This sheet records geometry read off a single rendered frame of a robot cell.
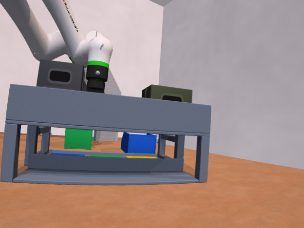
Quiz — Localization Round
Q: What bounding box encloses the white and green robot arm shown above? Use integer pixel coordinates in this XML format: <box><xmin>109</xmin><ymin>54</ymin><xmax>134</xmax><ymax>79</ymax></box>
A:
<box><xmin>0</xmin><ymin>0</ymin><xmax>113</xmax><ymax>82</ymax></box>

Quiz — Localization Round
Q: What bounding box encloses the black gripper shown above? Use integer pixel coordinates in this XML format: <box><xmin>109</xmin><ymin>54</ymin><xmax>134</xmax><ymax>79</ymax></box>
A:
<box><xmin>86</xmin><ymin>80</ymin><xmax>105</xmax><ymax>93</ymax></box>

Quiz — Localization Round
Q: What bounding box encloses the green bin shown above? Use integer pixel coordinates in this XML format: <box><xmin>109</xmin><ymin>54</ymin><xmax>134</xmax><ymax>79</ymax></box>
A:
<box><xmin>64</xmin><ymin>128</ymin><xmax>93</xmax><ymax>150</ymax></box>

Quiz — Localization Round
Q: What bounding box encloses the grey metal shelf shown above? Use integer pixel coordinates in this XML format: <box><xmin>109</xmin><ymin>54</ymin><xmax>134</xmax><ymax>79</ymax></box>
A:
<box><xmin>0</xmin><ymin>84</ymin><xmax>211</xmax><ymax>185</ymax></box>

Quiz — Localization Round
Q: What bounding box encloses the blue bin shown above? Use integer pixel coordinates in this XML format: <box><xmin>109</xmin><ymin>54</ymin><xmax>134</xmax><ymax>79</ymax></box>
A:
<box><xmin>121</xmin><ymin>133</ymin><xmax>157</xmax><ymax>154</ymax></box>

